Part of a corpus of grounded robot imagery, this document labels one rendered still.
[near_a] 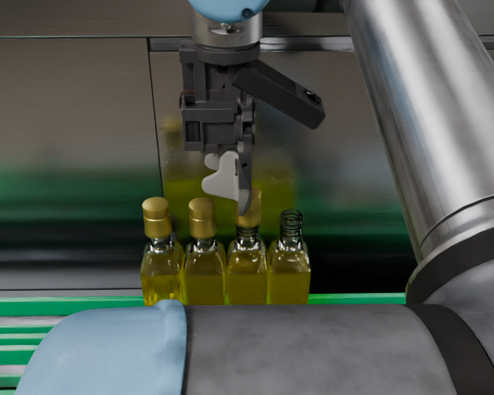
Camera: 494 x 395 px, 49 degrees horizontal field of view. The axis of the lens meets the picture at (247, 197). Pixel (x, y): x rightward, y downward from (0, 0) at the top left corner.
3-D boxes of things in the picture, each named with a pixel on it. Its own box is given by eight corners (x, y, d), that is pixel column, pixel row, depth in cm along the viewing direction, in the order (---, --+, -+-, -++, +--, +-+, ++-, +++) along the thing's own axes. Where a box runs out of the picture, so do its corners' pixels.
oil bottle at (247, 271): (264, 338, 88) (266, 231, 76) (266, 366, 83) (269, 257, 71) (229, 338, 88) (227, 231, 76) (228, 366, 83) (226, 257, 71)
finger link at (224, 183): (204, 215, 69) (201, 145, 65) (251, 214, 69) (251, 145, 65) (202, 226, 66) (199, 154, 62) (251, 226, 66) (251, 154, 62)
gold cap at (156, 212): (173, 222, 73) (170, 195, 71) (170, 239, 70) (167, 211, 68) (147, 222, 73) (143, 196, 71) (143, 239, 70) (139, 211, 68)
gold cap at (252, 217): (260, 212, 73) (261, 184, 71) (261, 228, 70) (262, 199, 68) (234, 211, 73) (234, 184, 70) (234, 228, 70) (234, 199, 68)
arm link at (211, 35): (261, -9, 59) (264, 11, 53) (260, 34, 62) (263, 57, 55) (192, -9, 59) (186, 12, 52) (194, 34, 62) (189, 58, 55)
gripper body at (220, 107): (189, 128, 68) (183, 31, 62) (258, 128, 68) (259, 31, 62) (184, 157, 62) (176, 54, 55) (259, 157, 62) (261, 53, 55)
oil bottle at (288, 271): (300, 338, 88) (308, 230, 76) (303, 366, 83) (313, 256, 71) (265, 338, 88) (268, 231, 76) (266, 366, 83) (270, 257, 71)
